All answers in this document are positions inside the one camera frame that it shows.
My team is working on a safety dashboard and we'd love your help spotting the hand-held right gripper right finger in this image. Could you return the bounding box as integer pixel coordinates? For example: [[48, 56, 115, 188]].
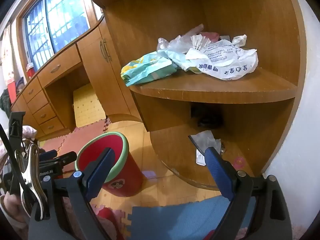
[[204, 147, 293, 240]]

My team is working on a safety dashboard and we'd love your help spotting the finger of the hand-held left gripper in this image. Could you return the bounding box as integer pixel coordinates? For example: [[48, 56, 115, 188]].
[[39, 149, 58, 162], [54, 151, 78, 168]]

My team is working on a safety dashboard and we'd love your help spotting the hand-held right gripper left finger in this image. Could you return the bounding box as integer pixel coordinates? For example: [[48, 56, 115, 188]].
[[41, 147, 116, 240]]

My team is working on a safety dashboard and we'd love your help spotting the red bin green rim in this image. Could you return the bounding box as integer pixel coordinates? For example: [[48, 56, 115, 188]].
[[75, 132, 144, 197]]

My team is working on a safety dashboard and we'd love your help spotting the white paper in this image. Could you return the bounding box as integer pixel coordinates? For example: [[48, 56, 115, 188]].
[[188, 130, 222, 166]]

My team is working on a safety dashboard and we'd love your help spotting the wooden corner shelf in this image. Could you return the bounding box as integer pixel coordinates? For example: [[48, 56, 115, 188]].
[[87, 0, 308, 191]]

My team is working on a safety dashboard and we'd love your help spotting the teal patterned packet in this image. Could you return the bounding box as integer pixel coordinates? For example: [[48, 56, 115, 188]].
[[121, 51, 178, 87]]

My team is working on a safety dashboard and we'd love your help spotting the white printed plastic bag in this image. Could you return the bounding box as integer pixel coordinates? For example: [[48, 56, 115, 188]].
[[186, 41, 259, 81]]

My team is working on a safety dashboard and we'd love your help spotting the pink paper bundle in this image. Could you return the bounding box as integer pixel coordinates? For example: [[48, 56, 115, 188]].
[[201, 31, 221, 43]]

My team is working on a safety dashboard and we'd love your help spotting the pink blanket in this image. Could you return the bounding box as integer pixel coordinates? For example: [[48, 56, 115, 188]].
[[21, 126, 38, 141]]

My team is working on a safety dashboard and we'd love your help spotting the pink foam mat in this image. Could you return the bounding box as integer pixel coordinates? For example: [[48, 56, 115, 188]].
[[39, 119, 113, 176]]

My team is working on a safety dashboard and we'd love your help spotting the metal spring clip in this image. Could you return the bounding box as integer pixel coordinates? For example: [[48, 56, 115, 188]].
[[14, 142, 50, 221]]

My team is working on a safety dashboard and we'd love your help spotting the dark green cloth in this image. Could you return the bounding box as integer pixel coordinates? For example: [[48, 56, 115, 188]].
[[0, 89, 12, 117]]

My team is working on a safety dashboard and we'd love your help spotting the red bag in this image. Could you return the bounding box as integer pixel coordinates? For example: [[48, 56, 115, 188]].
[[7, 77, 17, 104]]

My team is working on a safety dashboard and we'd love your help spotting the yellow foam mat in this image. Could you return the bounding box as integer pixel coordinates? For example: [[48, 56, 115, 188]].
[[72, 84, 107, 128]]

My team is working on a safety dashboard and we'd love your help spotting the black object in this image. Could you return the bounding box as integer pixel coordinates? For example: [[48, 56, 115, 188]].
[[191, 104, 223, 128]]

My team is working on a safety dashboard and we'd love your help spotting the red white container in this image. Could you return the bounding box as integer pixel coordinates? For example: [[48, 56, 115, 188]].
[[26, 62, 36, 79]]

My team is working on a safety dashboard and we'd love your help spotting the wooden desk with drawers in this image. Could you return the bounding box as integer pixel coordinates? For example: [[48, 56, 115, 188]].
[[10, 45, 87, 140]]

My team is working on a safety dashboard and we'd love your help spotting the wooden cabinet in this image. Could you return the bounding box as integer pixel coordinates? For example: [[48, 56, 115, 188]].
[[76, 17, 143, 125]]

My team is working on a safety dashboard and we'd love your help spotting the light blue plastic wrapper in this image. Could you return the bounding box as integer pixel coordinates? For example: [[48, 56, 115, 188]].
[[157, 49, 203, 73]]

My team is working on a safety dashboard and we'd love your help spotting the window with grille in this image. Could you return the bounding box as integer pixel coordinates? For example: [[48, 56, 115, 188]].
[[22, 0, 91, 72]]

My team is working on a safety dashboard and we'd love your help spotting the white shuttlecock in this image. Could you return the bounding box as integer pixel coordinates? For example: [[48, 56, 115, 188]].
[[190, 35, 213, 49]]

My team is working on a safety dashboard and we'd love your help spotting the crumpled white tissue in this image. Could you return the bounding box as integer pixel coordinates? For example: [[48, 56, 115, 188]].
[[232, 34, 248, 48]]

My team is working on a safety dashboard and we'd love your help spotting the clear plastic bag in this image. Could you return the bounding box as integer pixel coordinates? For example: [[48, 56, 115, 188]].
[[157, 24, 204, 54]]

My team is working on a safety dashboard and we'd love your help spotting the black cable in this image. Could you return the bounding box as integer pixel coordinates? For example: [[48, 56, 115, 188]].
[[0, 124, 35, 198]]

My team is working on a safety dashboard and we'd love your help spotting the metal cabinet door handle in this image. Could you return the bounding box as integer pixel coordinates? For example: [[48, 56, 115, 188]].
[[103, 38, 112, 62], [100, 40, 107, 62]]

